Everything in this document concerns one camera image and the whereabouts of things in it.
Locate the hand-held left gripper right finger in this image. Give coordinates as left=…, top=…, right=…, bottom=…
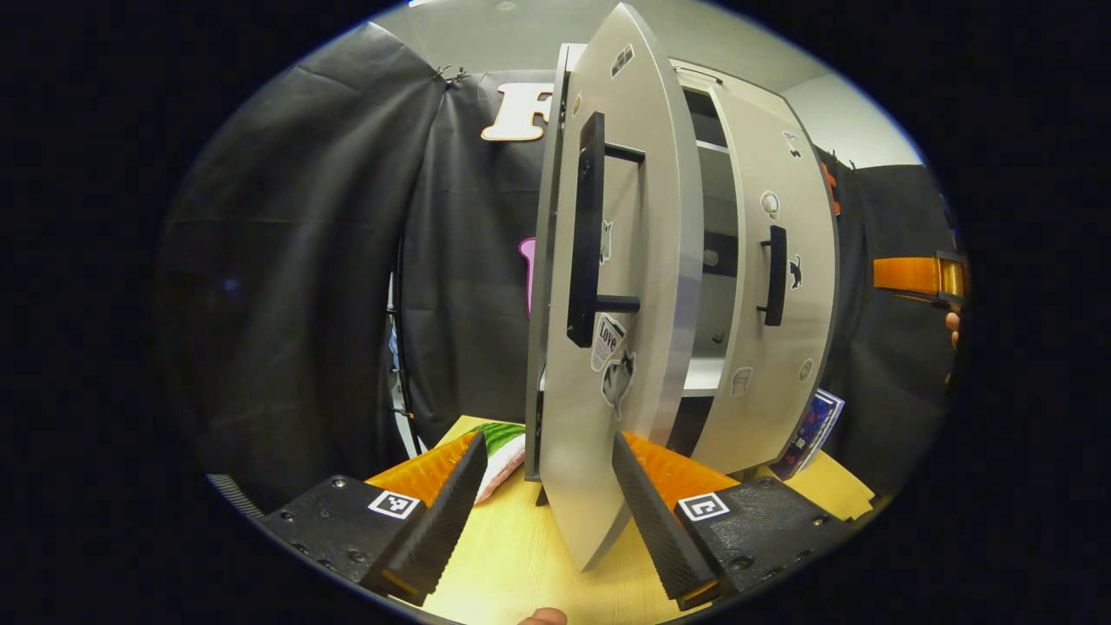
left=611, top=431, right=858, bottom=612

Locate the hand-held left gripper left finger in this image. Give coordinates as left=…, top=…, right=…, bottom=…
left=259, top=431, right=490, bottom=608

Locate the grey and white cabinet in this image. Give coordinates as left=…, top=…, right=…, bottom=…
left=524, top=42, right=839, bottom=487

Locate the green striped pink pad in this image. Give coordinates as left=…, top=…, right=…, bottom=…
left=472, top=422, right=529, bottom=505

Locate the black backdrop cloth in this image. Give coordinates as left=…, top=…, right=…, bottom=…
left=814, top=146, right=961, bottom=497
left=154, top=21, right=558, bottom=515

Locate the white curved stand pole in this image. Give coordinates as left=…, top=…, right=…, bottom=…
left=385, top=252, right=429, bottom=460

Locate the blue printed book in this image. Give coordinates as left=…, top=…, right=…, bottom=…
left=771, top=388, right=845, bottom=481

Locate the white drawer front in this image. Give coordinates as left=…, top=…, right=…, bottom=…
left=668, top=56, right=787, bottom=110

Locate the black door handle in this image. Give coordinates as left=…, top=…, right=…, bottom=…
left=566, top=110, right=647, bottom=349
left=756, top=225, right=789, bottom=328

